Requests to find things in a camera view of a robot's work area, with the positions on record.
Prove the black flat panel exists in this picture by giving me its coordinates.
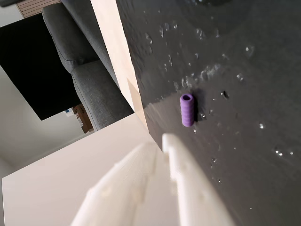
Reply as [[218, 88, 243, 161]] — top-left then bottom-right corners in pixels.
[[0, 13, 82, 121]]

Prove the printed brown cardboard box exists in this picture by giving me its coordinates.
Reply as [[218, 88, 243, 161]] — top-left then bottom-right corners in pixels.
[[71, 103, 95, 135]]

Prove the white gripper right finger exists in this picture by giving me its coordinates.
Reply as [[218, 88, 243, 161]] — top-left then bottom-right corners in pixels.
[[162, 133, 237, 226]]

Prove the dark grey table mat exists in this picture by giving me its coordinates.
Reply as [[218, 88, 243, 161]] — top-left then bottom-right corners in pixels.
[[116, 0, 301, 226]]

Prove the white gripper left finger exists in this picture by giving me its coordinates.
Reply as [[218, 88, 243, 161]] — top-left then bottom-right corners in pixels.
[[70, 140, 170, 226]]

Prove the purple ribbed pen grip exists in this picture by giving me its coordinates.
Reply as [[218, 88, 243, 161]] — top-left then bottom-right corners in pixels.
[[179, 93, 196, 128]]

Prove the grey fabric sofa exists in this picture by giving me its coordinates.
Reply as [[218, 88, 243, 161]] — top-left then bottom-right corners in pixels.
[[42, 0, 135, 131]]

